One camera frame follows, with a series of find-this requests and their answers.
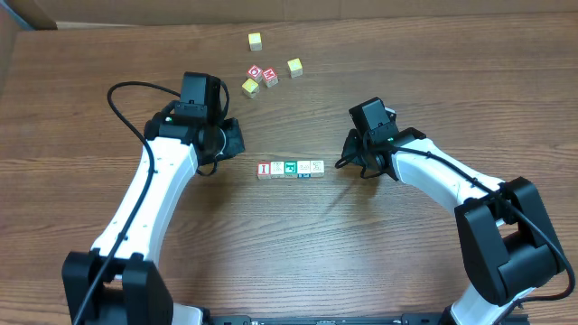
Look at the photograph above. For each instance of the white patterned wooden block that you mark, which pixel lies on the white patterned wooden block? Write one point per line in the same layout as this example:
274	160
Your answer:
317	168

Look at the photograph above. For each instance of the white and blue block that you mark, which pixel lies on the white and blue block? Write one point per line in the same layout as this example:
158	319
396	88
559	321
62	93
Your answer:
304	169

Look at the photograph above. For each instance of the cardboard back board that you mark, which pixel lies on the cardboard back board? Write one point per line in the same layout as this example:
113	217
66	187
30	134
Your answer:
45	14

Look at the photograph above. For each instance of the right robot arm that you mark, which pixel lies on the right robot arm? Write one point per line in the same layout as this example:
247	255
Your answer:
510	251

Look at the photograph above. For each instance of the white K wooden block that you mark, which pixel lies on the white K wooden block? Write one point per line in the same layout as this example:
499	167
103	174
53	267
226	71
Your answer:
277	169

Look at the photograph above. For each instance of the red I wooden block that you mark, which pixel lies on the red I wooden block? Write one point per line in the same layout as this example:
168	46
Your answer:
263	171

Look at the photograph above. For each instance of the red O wooden block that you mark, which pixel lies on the red O wooden block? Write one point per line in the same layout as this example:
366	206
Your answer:
255	73

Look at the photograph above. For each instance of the yellow wooden block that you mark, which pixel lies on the yellow wooden block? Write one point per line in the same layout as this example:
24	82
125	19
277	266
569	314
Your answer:
295	67
255	41
250	88

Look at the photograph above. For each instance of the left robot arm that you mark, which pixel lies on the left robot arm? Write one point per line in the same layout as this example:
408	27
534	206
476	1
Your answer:
118	281

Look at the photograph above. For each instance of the green wooden block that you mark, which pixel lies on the green wooden block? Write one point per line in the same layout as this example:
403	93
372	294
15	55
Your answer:
290	169

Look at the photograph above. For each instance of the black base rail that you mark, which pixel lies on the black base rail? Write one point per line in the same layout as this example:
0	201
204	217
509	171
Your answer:
406	319

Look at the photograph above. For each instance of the red M wooden block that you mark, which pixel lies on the red M wooden block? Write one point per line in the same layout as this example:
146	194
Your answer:
270	77

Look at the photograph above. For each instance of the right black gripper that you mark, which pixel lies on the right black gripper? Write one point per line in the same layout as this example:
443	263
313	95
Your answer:
350	147

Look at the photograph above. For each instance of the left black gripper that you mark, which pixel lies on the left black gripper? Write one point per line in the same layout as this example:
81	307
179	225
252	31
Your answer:
233	138

